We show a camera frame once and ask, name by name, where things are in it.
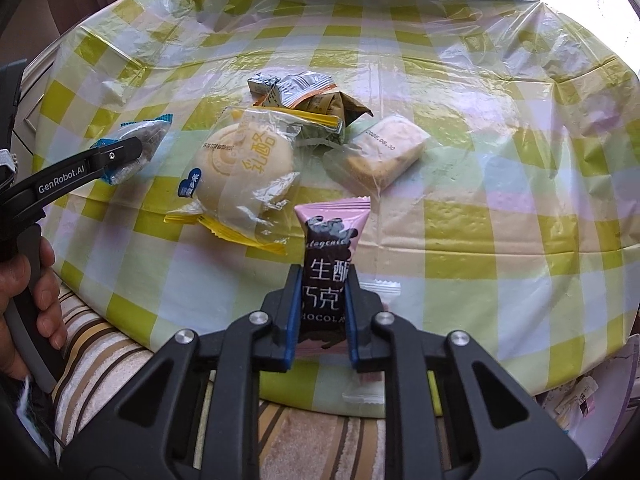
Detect blue clear snack packet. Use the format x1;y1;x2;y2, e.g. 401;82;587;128
91;114;174;186

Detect pink black chocolate packet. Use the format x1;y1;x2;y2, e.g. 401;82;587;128
294;196;371;358

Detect square cake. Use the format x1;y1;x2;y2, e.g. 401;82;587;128
323;115;431;198

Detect person's left hand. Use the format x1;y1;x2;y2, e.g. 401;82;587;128
1;224;66;393

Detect striped sofa cushion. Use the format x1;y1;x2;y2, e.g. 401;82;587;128
49;284;452;480

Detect round cheese bun yellow wrapper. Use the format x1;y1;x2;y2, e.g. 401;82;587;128
164;106;344;256

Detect olive brown snack packet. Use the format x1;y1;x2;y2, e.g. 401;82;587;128
295;91;374;127

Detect papers on floor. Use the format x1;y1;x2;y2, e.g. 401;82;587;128
539;335;639;467

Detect green checkered plastic tablecloth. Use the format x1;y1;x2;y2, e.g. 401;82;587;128
34;0;639;414

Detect small silver white snack packet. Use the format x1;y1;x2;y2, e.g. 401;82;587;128
247;73;297;107

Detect white orange snack packet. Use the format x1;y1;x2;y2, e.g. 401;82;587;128
276;72;336;108

